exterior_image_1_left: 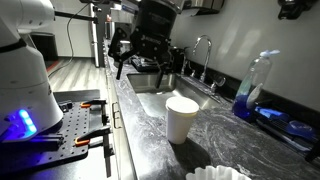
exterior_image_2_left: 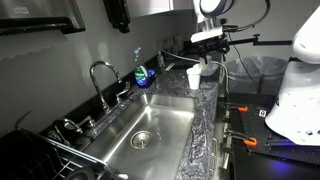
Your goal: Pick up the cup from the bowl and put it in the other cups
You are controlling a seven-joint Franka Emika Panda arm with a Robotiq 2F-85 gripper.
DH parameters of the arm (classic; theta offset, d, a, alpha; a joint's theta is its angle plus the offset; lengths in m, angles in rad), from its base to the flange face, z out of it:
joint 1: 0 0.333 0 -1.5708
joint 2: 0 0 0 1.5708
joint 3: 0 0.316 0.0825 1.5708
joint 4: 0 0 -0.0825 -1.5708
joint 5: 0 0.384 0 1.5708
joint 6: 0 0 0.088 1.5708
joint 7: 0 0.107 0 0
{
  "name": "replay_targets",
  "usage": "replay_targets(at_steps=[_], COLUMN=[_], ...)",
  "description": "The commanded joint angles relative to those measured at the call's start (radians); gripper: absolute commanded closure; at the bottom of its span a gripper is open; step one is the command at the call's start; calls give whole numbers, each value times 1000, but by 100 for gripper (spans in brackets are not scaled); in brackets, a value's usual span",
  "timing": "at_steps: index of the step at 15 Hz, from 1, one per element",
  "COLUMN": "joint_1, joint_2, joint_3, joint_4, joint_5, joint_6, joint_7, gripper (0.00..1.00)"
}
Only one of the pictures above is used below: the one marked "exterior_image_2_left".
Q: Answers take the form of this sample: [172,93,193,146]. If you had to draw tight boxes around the green dish soap bottle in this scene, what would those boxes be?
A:
[133,46,150,89]

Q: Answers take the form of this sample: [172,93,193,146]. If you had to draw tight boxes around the round black pan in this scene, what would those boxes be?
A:
[64,166,98,180]

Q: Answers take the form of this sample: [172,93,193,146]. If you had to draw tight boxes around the black hanging wall item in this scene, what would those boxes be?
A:
[102,0,132,34]

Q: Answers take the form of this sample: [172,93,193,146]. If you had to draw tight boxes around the thin black camera cable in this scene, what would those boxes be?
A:
[229,41,265,88]

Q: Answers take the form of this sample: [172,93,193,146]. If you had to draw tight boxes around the small grey bottle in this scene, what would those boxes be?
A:
[156,49,166,68]

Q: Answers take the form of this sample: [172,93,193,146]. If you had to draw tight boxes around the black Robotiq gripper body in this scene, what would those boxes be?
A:
[198,36,231,57]

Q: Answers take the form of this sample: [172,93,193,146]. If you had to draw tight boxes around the tall chrome gooseneck faucet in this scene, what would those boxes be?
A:
[88,60,132,114]

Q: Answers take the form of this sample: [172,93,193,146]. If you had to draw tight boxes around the small chrome side faucet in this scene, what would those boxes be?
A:
[61,117,84,135]

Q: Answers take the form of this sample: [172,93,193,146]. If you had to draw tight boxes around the round metal drain strainer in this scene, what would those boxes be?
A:
[129,130,153,150]

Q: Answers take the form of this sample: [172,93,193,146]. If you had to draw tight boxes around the white cup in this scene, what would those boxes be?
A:
[186,67,202,91]

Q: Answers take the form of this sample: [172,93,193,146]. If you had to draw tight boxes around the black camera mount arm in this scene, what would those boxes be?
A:
[228,33,293,48]

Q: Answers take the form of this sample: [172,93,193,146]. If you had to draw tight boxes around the black dish rack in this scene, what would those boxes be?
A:
[0,128,129,180]

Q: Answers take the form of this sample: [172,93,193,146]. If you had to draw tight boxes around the black stereo camera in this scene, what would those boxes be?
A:
[221,24,240,34]

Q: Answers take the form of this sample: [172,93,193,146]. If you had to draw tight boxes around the chrome soap pump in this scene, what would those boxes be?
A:
[78,114,98,130]

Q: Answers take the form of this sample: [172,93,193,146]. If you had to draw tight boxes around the stainless steel sink basin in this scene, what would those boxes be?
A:
[84,93,198,180]

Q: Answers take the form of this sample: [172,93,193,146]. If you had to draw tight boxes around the large white container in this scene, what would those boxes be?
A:
[199,55,213,70]

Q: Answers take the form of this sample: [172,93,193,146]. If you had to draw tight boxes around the white cable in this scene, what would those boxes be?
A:
[159,49,231,95]

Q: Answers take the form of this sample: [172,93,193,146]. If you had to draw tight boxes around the grey paper towel dispenser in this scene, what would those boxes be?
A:
[0,0,87,36]

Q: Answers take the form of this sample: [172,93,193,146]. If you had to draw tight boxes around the black clamp with orange handle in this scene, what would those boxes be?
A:
[223,128,259,148]
[223,101,250,113]

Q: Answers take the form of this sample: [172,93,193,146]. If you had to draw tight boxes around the metal cabinet handle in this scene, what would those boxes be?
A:
[210,137,218,177]

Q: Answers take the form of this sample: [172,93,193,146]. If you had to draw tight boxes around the black perforated breadboard plate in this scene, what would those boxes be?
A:
[229,102,320,167]

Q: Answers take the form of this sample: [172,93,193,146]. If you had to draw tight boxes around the blue sponge holder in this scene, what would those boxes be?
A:
[146,68,157,82]

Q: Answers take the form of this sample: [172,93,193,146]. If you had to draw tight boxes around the flat grey utensil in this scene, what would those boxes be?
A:
[164,62,176,72]

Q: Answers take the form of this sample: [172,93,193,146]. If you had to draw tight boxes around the trash bin with clear liner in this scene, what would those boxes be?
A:
[226,56,288,96]

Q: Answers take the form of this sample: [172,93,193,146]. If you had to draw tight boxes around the black metal bar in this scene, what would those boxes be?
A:
[265,137,296,150]

